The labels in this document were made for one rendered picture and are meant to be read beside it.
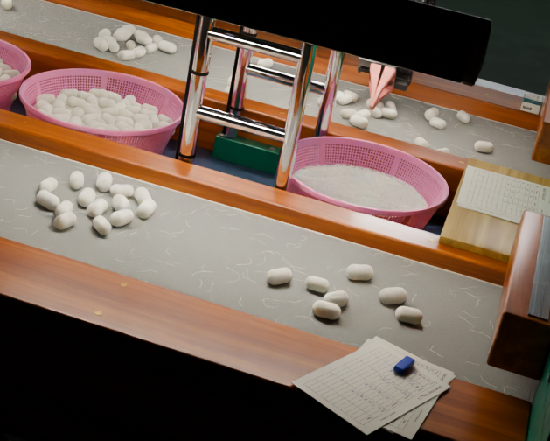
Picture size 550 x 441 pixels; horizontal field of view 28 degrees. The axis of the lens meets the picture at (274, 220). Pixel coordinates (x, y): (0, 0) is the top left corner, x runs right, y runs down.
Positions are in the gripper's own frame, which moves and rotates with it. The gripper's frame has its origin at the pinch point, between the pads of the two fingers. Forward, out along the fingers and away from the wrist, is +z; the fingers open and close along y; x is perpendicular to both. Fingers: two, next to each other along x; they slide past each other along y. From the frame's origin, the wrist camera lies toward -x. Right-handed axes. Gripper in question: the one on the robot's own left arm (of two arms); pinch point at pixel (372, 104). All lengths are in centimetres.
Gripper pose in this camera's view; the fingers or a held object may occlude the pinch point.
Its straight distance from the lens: 201.8
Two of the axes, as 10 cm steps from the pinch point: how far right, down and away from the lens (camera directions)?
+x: 0.3, 4.3, 9.0
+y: 9.5, 2.8, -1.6
